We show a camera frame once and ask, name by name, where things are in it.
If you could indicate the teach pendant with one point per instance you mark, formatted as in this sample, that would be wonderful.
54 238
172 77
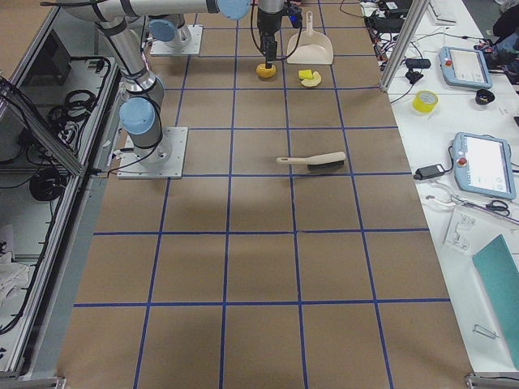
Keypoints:
465 68
482 165

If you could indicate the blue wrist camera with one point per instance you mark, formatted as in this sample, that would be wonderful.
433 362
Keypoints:
295 15

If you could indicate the black power adapter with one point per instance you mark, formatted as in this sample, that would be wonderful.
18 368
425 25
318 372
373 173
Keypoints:
429 172

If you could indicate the black scissors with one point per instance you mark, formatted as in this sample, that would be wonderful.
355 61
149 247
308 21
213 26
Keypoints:
498 207

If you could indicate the near teach pendant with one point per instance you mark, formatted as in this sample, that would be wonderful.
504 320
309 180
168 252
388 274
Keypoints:
482 165

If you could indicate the teal board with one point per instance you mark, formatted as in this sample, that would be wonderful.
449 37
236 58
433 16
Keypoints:
499 275

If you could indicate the yellow green sponge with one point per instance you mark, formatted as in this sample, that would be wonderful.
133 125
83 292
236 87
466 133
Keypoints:
305 74

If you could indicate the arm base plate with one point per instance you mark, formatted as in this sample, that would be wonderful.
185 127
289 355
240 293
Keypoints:
166 161
161 50

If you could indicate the orange yellow toy fruit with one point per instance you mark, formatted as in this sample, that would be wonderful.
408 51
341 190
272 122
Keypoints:
266 71

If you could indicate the beige dustpan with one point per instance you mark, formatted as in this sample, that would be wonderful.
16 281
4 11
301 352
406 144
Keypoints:
310 47

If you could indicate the far teach pendant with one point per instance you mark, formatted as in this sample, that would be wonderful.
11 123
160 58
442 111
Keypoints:
465 68

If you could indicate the yellow tape roll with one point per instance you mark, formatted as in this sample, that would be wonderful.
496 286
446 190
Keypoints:
425 102

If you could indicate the aluminium frame post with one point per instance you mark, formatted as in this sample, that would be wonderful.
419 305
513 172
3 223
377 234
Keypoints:
412 21

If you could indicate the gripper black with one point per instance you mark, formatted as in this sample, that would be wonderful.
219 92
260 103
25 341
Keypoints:
267 21

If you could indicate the beige hand brush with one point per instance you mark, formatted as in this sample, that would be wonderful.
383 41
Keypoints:
321 161

